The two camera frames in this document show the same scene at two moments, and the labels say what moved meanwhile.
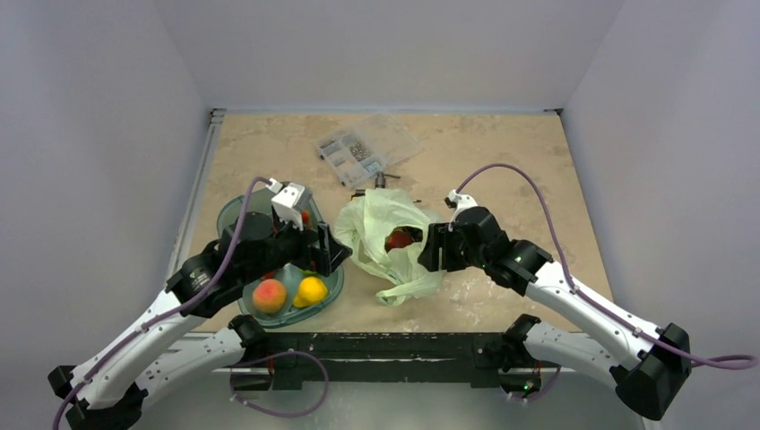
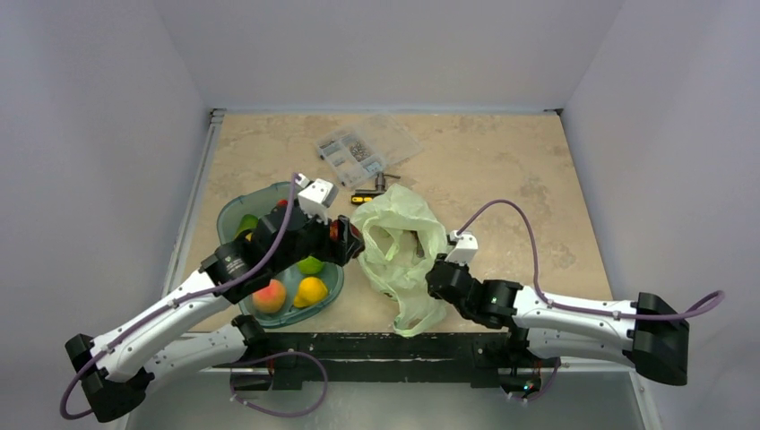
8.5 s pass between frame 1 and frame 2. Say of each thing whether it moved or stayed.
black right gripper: moved
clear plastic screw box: stayed
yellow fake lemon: stayed
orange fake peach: stayed
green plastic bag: moved
